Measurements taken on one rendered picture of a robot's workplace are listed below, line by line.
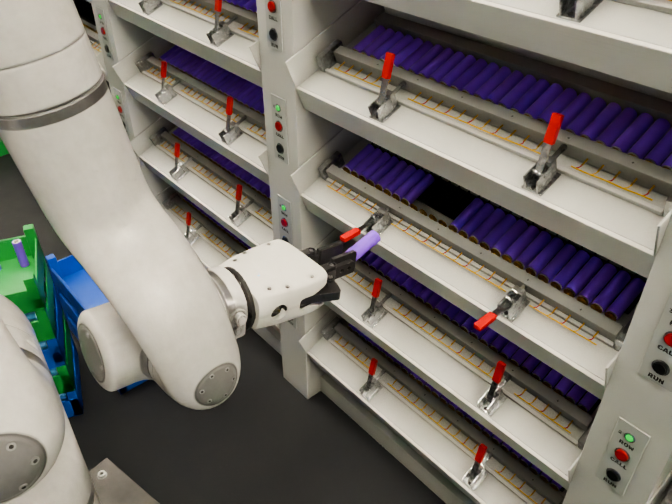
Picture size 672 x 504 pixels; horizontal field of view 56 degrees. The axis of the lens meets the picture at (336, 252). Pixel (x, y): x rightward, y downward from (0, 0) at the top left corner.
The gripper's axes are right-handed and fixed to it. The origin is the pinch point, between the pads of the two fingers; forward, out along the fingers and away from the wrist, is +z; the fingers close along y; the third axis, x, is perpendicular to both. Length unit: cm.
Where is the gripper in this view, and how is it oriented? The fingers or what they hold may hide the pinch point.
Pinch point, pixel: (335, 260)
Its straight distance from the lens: 80.1
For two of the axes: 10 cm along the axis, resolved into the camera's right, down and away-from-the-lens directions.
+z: 7.5, -2.8, 6.0
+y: -6.6, -4.5, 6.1
